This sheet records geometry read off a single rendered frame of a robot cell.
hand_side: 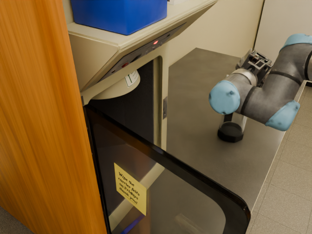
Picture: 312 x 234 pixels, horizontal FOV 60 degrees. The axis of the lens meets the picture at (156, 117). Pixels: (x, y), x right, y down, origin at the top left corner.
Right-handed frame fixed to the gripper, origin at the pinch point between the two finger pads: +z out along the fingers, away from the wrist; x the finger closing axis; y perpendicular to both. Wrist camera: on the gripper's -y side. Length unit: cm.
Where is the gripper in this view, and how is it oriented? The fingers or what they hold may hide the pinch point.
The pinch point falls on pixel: (260, 67)
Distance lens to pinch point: 98.0
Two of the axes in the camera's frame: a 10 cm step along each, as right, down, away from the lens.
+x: -7.6, -6.0, 2.7
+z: 5.7, -4.0, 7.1
